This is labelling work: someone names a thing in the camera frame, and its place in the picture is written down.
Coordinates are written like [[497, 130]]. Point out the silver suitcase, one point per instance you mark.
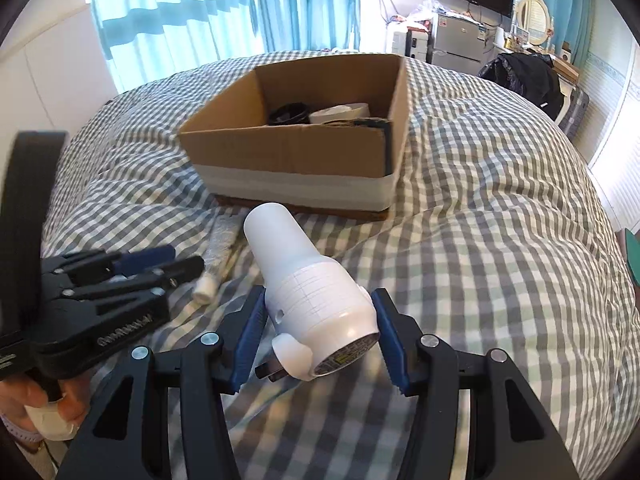
[[574, 110]]

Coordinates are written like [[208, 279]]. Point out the brown box on dresser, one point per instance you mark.
[[565, 70]]

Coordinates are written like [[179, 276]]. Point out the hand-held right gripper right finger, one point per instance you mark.
[[387, 340]]

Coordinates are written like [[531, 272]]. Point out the narrow teal curtain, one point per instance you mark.
[[305, 0]]

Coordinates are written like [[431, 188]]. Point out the white ribbed suitcase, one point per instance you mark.
[[407, 42]]

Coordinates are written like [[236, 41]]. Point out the grey checkered blanket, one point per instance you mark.
[[475, 210]]

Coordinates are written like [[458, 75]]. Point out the black jacket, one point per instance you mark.
[[525, 80]]

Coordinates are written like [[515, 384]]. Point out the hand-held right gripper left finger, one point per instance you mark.
[[250, 335]]

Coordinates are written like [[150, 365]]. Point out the clear plastic bag on fridge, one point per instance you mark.
[[427, 10]]

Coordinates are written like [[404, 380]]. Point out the white tape roll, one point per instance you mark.
[[340, 110]]

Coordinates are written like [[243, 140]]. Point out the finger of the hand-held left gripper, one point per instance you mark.
[[145, 260], [180, 270]]

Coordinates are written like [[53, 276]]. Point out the green foam block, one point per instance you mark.
[[632, 255]]

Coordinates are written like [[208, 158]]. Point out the person's left hand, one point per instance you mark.
[[55, 417]]

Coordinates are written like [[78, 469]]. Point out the white louvred wardrobe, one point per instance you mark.
[[615, 85]]

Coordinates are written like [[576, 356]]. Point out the white cylindrical plug-in device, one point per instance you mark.
[[310, 285]]

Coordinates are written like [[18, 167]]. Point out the silver fridge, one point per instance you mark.
[[457, 42]]

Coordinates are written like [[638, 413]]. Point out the white squeeze tube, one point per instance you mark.
[[217, 255]]

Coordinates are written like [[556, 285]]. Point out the wide teal curtain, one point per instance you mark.
[[170, 15]]

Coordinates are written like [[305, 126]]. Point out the oval white-framed mirror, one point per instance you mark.
[[536, 20]]

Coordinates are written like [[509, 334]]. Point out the brown cardboard box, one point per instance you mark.
[[280, 150]]

